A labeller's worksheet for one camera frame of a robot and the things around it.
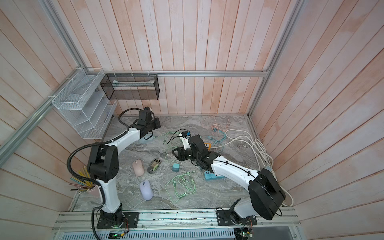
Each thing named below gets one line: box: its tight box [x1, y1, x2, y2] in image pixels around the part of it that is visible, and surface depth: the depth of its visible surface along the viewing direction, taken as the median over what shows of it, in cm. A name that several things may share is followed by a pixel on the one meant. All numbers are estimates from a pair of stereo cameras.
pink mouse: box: [132, 159, 145, 177], surface depth 92 cm
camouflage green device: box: [147, 158, 162, 174], surface depth 93 cm
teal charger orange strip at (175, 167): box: [172, 163, 180, 172], surface depth 92 cm
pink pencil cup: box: [71, 185, 103, 206], surface depth 81 cm
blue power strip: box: [204, 170, 225, 180], surface depth 87 cm
